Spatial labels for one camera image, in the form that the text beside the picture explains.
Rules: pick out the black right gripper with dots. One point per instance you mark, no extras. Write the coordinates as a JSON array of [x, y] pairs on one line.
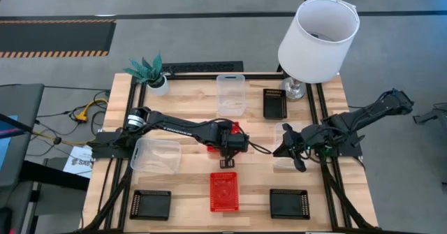
[[302, 139]]

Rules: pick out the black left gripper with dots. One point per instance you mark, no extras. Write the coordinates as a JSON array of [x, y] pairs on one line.
[[234, 142]]

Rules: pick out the clear plastic bin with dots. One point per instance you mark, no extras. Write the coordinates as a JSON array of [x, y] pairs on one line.
[[282, 162], [230, 94], [156, 156]]

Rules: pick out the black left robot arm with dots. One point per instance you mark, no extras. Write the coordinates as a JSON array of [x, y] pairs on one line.
[[174, 125]]

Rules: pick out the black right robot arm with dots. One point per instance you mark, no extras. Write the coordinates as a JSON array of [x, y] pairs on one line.
[[366, 115]]

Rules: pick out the narrow black mesh basket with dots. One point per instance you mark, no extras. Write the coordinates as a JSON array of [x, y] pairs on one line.
[[274, 104]]

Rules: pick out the wide black mesh basket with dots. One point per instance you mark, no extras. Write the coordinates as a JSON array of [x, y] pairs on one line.
[[150, 205], [289, 204]]

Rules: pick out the white shade table lamp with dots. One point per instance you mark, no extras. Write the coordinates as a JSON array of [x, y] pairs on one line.
[[314, 52]]

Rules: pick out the black perforated strip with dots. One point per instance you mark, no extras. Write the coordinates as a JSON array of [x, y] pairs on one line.
[[202, 67]]

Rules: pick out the green plant in white pot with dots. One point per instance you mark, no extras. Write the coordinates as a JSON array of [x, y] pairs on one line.
[[159, 86]]

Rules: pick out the black stand foot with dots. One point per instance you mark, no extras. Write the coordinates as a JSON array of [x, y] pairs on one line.
[[431, 115]]

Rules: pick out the white printed paper sign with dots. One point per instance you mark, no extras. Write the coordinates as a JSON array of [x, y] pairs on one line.
[[80, 162]]

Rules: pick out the black hazard-striped floor mat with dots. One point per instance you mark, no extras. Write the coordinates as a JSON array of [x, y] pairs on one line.
[[56, 38]]

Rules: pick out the grey cart with screen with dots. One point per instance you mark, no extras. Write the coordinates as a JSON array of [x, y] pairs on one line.
[[21, 104]]

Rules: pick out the black aluminium table frame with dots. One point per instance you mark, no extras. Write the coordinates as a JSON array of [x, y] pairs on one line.
[[311, 101]]

